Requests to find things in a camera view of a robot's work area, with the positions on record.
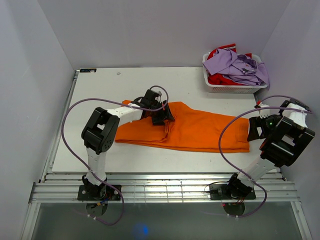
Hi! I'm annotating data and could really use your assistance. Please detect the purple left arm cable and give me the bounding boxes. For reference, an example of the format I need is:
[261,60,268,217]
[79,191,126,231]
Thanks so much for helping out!
[61,85,170,226]

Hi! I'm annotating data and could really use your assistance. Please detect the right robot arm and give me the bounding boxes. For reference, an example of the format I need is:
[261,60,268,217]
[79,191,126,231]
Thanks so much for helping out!
[225,98,315,199]

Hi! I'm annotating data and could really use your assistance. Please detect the white plastic laundry basket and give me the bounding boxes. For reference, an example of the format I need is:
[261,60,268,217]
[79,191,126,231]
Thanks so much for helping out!
[202,66,269,94]

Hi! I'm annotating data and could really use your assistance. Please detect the lilac shirt in basket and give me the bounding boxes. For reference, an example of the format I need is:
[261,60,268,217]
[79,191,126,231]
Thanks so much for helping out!
[202,48,269,86]

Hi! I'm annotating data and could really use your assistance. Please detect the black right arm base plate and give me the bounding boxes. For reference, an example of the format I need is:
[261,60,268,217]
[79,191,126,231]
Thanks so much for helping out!
[209,183,256,200]

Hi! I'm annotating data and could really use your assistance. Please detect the red garment in basket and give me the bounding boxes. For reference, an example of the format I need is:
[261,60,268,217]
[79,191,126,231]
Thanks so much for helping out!
[204,43,255,86]

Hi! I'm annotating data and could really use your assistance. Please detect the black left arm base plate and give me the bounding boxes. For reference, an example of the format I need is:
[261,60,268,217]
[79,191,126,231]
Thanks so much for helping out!
[76,184,122,202]

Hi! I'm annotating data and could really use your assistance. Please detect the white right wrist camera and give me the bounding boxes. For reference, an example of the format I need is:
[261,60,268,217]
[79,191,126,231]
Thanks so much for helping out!
[255,101,271,119]

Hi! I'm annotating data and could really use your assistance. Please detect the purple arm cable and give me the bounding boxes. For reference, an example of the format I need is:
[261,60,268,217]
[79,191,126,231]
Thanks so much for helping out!
[61,85,170,226]
[203,94,313,219]

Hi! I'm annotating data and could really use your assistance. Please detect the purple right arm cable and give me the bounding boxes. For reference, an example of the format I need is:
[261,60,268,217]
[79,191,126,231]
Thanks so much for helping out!
[203,94,313,219]

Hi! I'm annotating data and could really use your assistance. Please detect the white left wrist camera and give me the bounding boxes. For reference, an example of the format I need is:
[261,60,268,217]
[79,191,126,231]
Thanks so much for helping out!
[155,91,162,101]

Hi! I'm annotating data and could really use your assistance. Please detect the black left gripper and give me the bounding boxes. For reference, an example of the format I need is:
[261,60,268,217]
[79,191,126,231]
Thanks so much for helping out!
[149,100,175,126]

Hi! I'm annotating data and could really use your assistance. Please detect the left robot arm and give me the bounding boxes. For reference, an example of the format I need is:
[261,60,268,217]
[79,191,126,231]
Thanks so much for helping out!
[81,89,175,200]

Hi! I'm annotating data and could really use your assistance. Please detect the black label on table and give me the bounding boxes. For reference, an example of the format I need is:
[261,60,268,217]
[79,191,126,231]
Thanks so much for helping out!
[79,68,97,73]

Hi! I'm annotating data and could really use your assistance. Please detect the orange trousers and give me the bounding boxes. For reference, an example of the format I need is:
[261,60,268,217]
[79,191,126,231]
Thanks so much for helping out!
[115,101,250,153]

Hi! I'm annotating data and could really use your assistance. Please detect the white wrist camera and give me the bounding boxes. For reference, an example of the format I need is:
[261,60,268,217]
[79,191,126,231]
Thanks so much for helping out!
[155,91,162,101]
[255,101,271,119]

